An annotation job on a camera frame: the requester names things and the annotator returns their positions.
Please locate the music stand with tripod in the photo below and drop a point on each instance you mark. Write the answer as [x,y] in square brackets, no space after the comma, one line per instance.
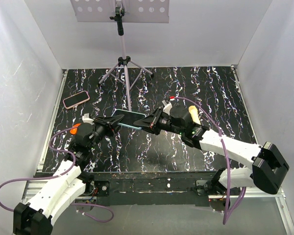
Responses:
[120,12]

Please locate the orange curved piece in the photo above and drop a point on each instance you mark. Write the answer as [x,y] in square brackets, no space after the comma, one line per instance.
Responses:
[73,131]

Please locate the cream toy microphone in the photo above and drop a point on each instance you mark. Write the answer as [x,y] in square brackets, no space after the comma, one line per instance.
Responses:
[194,114]

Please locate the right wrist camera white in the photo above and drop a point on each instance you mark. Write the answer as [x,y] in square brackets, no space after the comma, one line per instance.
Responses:
[167,104]

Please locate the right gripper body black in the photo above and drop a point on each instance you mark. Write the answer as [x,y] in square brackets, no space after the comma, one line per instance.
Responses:
[162,123]

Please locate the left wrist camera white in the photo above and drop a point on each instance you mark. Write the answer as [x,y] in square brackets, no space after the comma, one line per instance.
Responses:
[87,119]

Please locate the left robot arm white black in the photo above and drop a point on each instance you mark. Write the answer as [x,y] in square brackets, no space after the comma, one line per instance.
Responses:
[39,215]

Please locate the phone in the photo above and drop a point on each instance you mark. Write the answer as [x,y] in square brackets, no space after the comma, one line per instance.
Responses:
[76,99]
[129,117]

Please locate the aluminium front rail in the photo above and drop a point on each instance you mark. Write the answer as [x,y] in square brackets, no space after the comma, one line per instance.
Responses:
[33,187]

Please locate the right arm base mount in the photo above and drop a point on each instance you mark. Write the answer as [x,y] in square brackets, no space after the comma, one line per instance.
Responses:
[207,187]

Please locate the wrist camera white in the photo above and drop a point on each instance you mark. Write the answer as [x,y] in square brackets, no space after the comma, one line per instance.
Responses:
[167,104]
[87,119]

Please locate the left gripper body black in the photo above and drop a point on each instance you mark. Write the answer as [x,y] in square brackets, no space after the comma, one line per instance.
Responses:
[103,129]

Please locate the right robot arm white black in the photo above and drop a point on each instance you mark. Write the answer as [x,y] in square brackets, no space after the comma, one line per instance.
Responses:
[264,166]

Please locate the phone in pink case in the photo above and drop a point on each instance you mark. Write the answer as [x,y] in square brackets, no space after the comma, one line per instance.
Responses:
[76,99]

